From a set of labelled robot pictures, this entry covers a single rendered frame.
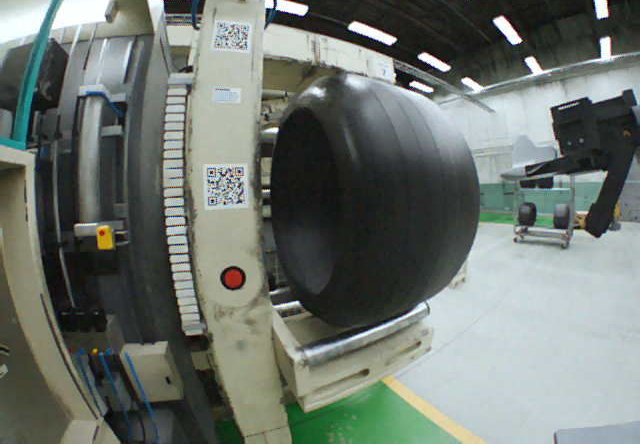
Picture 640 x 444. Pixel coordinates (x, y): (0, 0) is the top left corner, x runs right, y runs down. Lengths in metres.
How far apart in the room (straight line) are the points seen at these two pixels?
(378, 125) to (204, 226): 0.31
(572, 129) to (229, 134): 0.49
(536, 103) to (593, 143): 11.67
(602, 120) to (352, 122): 0.33
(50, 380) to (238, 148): 0.47
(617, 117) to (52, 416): 0.76
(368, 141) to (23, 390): 0.55
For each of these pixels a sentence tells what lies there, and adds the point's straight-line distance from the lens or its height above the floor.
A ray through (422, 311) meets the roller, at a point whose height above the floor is 0.91.
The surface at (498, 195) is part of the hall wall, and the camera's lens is 11.99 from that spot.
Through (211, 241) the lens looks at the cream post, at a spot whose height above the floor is 1.13.
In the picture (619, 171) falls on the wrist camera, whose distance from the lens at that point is 0.34.
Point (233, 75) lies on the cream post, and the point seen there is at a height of 1.42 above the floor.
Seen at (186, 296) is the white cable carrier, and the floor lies 1.03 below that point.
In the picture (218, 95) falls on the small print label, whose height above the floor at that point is 1.38.
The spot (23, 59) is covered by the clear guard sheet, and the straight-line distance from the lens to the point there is 0.40.
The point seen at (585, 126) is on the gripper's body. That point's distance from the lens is 0.33.
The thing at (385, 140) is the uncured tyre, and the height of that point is 1.27.
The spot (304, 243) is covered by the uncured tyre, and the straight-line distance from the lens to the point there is 0.79.
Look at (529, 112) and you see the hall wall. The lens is 11.97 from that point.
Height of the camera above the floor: 1.20
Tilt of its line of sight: 3 degrees down
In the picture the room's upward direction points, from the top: 2 degrees counter-clockwise
